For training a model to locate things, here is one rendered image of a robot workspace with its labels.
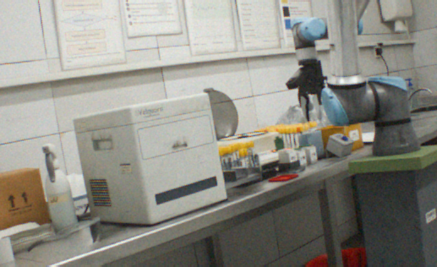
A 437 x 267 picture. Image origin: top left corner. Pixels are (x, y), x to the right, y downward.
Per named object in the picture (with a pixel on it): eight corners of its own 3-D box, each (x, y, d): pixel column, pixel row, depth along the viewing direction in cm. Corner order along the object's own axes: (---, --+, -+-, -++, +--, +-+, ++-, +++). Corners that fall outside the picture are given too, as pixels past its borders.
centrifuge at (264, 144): (252, 173, 207) (246, 138, 206) (203, 173, 230) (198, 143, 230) (299, 159, 221) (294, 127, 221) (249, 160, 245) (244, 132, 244)
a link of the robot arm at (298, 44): (292, 17, 199) (286, 21, 207) (297, 48, 199) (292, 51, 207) (314, 14, 200) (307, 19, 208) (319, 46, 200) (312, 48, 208)
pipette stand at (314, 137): (314, 161, 207) (310, 133, 207) (298, 162, 212) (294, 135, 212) (328, 155, 215) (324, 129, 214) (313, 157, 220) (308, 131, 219)
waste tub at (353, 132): (348, 153, 213) (344, 126, 212) (319, 155, 222) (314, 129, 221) (364, 146, 223) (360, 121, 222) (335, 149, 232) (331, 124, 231)
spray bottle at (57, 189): (62, 237, 144) (43, 144, 143) (46, 236, 150) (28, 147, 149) (88, 230, 150) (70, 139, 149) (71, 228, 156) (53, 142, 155)
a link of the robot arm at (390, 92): (417, 117, 166) (412, 71, 165) (378, 123, 164) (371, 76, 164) (401, 117, 178) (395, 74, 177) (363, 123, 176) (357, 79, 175)
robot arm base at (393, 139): (429, 146, 170) (425, 114, 170) (403, 155, 161) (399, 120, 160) (390, 149, 182) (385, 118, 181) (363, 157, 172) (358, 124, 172)
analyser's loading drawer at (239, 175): (215, 196, 160) (211, 177, 160) (198, 196, 164) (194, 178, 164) (262, 179, 175) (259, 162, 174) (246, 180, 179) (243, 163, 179)
